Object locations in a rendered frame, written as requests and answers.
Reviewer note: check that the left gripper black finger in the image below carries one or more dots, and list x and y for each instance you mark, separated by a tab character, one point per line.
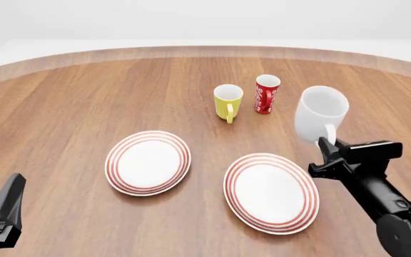
7	203

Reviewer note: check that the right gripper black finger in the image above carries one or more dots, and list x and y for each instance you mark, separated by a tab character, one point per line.
329	153
342	144

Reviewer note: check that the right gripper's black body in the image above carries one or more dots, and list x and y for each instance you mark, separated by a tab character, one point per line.
334	171

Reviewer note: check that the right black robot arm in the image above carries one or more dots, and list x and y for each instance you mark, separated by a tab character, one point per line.
387	203

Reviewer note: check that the white plate with red rings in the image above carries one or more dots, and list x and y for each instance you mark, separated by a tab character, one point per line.
270	193
148	163

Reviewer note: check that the red mug with white pattern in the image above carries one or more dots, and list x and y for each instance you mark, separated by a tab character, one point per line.
264	99

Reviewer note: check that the yellow and white mug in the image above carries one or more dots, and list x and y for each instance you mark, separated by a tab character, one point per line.
226	107

